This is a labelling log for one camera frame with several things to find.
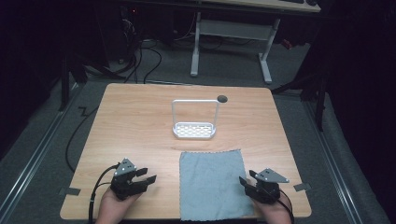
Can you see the metal floor rail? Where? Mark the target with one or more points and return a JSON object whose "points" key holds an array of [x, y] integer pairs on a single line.
{"points": [[334, 168], [34, 155]]}

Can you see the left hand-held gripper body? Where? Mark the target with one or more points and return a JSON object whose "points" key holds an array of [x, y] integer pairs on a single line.
{"points": [[124, 183]]}

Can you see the black round table grommet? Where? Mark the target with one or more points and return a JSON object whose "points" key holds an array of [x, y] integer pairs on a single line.
{"points": [[222, 99]]}

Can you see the red object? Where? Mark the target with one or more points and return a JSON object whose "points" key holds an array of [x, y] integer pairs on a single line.
{"points": [[287, 44]]}

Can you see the black stand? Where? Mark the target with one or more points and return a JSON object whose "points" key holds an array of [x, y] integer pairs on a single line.
{"points": [[64, 84], [320, 99]]}

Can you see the dark computer tower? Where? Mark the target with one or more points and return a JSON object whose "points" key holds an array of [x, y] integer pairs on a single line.
{"points": [[129, 31]]}

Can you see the person's left hand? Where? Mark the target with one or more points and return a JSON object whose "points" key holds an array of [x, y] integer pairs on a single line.
{"points": [[112, 207]]}

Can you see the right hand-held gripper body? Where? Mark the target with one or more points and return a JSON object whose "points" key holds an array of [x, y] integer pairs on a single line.
{"points": [[266, 186]]}

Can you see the white-legged desk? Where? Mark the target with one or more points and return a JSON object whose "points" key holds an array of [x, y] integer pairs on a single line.
{"points": [[232, 29]]}

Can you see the person's right hand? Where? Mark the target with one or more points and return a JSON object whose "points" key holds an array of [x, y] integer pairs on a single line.
{"points": [[274, 212]]}

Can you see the grey tape piece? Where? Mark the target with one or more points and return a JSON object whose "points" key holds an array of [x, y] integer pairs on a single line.
{"points": [[302, 187], [72, 191]]}

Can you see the grey cloth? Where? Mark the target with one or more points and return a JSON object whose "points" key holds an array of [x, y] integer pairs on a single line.
{"points": [[211, 186]]}

